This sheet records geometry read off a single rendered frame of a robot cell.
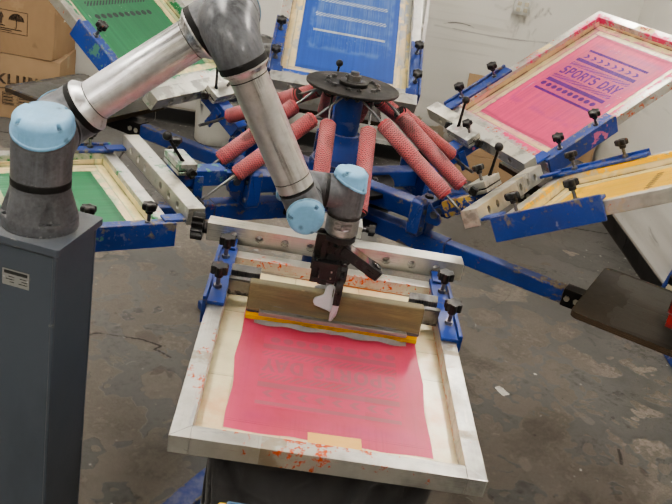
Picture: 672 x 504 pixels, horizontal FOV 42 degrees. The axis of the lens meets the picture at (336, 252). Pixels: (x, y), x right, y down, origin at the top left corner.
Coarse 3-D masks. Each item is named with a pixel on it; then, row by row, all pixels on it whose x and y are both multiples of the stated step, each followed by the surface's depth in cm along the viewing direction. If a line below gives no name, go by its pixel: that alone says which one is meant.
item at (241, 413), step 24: (240, 336) 195; (264, 336) 197; (288, 336) 199; (312, 336) 201; (240, 360) 186; (240, 384) 178; (240, 408) 171; (264, 408) 173; (264, 432) 166; (288, 432) 167; (312, 432) 168
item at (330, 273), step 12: (324, 240) 193; (336, 240) 191; (348, 240) 191; (324, 252) 194; (336, 252) 194; (312, 264) 193; (324, 264) 193; (336, 264) 194; (348, 264) 195; (312, 276) 196; (324, 276) 195; (336, 276) 195
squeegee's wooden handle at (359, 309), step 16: (256, 288) 198; (272, 288) 198; (288, 288) 199; (304, 288) 199; (320, 288) 201; (256, 304) 200; (272, 304) 200; (288, 304) 200; (304, 304) 200; (352, 304) 200; (368, 304) 200; (384, 304) 200; (400, 304) 200; (416, 304) 202; (336, 320) 202; (352, 320) 202; (368, 320) 202; (384, 320) 202; (400, 320) 202; (416, 320) 202; (416, 336) 203
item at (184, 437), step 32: (256, 256) 225; (384, 288) 226; (416, 288) 226; (448, 352) 198; (192, 384) 169; (448, 384) 187; (192, 416) 160; (192, 448) 156; (224, 448) 156; (256, 448) 156; (288, 448) 157; (320, 448) 159; (384, 480) 159; (416, 480) 159; (448, 480) 159; (480, 480) 159
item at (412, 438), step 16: (336, 336) 203; (384, 352) 200; (400, 352) 201; (400, 368) 195; (416, 368) 196; (400, 384) 189; (416, 384) 190; (400, 400) 183; (416, 400) 185; (416, 416) 179; (336, 432) 170; (352, 432) 171; (368, 432) 171; (384, 432) 172; (400, 432) 173; (416, 432) 174; (368, 448) 167; (384, 448) 168; (400, 448) 169; (416, 448) 170
